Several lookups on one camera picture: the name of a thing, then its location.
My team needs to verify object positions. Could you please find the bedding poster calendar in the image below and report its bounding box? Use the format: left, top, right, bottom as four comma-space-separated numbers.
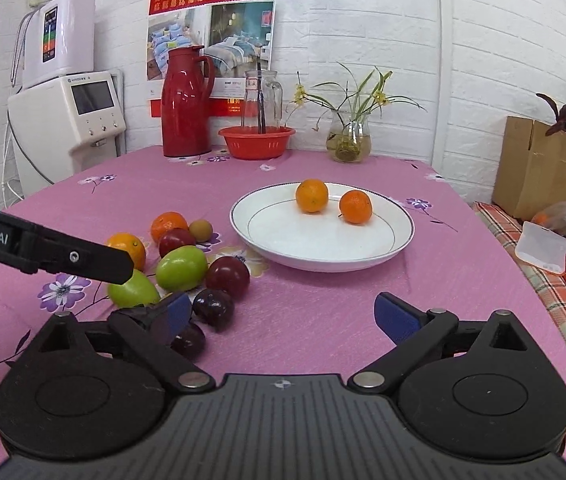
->
145, 0, 275, 117

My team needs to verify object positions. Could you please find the small brown longan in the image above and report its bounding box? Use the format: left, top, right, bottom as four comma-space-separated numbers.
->
189, 219, 213, 244

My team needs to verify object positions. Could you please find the clear glass pitcher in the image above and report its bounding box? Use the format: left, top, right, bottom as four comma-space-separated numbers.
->
241, 70, 283, 133

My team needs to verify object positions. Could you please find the textured mandarin orange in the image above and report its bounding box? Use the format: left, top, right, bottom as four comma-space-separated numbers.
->
338, 190, 373, 226

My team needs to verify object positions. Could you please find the dark cherry plum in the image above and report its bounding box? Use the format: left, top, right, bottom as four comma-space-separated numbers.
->
192, 288, 235, 332

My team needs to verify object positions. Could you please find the red thermos jug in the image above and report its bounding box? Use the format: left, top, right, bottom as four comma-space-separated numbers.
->
161, 46, 215, 157

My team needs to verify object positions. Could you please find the large smooth orange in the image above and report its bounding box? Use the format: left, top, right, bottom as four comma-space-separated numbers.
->
106, 232, 146, 271

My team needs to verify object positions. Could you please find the white ceramic plate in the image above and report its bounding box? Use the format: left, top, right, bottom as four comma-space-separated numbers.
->
229, 182, 415, 273

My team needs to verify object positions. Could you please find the pink floral tablecloth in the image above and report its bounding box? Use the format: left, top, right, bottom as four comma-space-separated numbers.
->
11, 146, 566, 455

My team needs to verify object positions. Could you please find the green apple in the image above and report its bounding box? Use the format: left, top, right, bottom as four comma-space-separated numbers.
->
106, 269, 161, 309
155, 245, 208, 292

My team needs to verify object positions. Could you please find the white plastic bag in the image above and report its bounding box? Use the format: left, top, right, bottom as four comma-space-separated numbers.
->
515, 202, 566, 274

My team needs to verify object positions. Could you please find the plaid cloth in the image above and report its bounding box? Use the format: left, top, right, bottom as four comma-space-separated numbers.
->
472, 203, 566, 341

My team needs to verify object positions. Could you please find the red plastic basket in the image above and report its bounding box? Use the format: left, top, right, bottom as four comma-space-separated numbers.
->
218, 126, 295, 160

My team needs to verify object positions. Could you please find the red plum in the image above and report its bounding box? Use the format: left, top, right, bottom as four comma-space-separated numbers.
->
204, 256, 251, 300
158, 228, 197, 258

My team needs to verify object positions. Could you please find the mandarin orange on table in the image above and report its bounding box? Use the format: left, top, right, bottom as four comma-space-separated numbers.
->
149, 211, 189, 244

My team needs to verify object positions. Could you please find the glass vase with plant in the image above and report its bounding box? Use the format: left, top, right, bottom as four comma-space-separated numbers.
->
287, 63, 425, 164

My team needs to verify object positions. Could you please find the white water purifier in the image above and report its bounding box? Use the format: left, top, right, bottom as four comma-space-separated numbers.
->
22, 0, 96, 89

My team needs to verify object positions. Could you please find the white water dispenser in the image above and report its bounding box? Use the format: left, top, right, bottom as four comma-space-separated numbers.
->
8, 70, 126, 196

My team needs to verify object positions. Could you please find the brown cardboard box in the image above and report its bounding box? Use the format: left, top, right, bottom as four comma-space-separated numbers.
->
491, 116, 566, 220

